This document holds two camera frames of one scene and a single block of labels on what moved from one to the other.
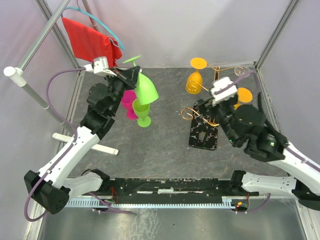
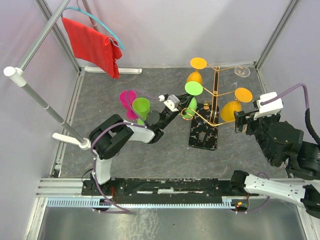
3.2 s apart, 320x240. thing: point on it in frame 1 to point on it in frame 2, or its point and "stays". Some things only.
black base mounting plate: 176,189 stays
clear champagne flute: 242,71 stays
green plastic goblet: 142,111 stays
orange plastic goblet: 244,95 stays
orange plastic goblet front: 194,82 stays
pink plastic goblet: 127,100 stays
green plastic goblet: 147,92 to 194,88
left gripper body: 117,87 to 168,117
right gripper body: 224,112 to 258,126
